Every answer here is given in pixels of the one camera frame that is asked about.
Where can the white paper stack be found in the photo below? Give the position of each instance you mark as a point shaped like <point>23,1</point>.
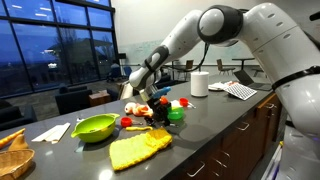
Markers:
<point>218,86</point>

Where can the yellow knitted mitt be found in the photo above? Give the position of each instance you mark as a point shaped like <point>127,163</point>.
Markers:
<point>138,148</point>

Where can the dark blue sofa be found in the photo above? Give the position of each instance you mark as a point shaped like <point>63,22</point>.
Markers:
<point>15,116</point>
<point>71,100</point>

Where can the wicker basket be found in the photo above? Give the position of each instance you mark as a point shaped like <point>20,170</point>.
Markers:
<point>15,163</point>

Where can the large glass window wall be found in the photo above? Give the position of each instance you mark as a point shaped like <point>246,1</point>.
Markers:
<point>33,50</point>

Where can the dark open laptop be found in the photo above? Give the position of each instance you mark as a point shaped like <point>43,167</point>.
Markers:
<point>253,83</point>

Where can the folded white paper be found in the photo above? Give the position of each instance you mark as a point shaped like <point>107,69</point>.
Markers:
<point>51,132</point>

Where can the grey jacket pile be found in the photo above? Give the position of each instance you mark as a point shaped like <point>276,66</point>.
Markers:
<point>128,90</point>

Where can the wooden side table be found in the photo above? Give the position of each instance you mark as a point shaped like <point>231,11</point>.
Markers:
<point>99,98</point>

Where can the black cube block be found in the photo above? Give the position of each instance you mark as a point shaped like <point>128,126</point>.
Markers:
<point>167,110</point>

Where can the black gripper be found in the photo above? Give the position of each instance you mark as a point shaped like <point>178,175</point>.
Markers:
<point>157,106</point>

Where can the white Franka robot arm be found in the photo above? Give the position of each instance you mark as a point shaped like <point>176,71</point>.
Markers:
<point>266,36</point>

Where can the large red measuring cup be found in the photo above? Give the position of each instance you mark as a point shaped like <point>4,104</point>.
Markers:
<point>184,101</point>

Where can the round dark table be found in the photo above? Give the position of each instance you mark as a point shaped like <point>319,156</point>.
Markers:
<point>243,60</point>

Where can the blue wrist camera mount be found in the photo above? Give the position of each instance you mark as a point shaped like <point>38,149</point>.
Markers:
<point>161,92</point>

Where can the wooden chair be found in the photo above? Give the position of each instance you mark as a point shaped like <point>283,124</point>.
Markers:
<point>225,66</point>
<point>189,65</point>
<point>258,71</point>

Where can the tan wooden piece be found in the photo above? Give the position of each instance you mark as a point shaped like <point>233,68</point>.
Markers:
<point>18,144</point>

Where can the white computer keyboard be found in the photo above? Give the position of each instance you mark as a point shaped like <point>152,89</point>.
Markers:
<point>240,91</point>

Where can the small green plastic bowl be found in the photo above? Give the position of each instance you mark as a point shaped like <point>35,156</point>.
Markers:
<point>176,115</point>

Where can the small red measuring cup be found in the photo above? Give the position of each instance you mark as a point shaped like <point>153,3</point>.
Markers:
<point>126,122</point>

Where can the dark wood counter cabinet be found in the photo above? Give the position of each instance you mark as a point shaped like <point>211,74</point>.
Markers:
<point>230,146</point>

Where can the distant person by window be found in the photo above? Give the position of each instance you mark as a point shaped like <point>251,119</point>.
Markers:
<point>115,70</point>

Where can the orange toy carrot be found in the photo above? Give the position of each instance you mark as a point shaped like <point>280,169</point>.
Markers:
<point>11,137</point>

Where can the blue lounge chair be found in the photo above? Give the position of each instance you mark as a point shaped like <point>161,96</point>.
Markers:
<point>128,71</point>

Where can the orange white plush toy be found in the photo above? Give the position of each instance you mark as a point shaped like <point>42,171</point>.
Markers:
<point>136,109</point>

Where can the lime green mixing bowl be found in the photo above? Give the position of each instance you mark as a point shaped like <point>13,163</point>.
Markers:
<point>95,128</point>

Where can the white paper towel roll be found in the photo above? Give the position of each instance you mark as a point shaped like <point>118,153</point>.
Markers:
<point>199,84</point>

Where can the orange ball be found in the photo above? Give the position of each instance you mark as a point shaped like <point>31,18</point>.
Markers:
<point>164,100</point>

